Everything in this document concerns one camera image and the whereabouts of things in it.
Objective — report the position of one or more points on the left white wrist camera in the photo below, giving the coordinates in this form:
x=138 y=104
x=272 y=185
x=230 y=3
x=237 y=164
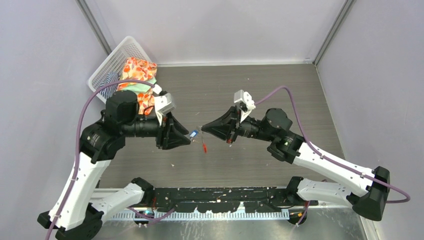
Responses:
x=163 y=105

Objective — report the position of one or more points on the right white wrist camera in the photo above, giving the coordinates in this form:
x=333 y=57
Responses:
x=244 y=104

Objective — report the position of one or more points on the mint green cloth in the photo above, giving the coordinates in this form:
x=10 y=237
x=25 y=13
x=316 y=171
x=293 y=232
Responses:
x=138 y=88

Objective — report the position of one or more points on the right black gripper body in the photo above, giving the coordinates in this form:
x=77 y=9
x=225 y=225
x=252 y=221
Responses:
x=245 y=128

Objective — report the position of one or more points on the orange floral cloth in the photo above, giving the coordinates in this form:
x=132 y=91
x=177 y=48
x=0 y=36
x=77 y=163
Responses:
x=142 y=70

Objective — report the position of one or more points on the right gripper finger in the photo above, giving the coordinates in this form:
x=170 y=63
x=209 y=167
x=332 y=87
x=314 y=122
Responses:
x=226 y=122
x=220 y=131

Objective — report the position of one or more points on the blue tagged key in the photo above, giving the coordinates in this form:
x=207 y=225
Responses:
x=193 y=134

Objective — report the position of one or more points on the red handled metal keyring holder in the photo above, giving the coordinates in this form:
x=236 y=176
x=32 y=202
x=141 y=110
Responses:
x=201 y=137

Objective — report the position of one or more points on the white plastic basket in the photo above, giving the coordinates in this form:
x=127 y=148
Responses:
x=111 y=68

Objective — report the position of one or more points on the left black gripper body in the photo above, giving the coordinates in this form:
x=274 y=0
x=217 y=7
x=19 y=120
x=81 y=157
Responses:
x=162 y=130

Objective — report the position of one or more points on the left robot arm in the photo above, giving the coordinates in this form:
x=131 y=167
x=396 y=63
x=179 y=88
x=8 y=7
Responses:
x=75 y=215

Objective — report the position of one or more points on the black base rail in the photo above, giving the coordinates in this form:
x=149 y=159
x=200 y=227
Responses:
x=269 y=199

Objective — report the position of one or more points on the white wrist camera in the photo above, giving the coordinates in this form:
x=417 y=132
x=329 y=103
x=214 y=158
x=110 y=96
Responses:
x=163 y=105
x=244 y=104

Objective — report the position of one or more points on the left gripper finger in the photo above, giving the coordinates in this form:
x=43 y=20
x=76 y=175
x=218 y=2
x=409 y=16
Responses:
x=172 y=140
x=178 y=126

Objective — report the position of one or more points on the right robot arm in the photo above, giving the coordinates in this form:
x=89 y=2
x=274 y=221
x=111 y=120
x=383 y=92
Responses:
x=361 y=188

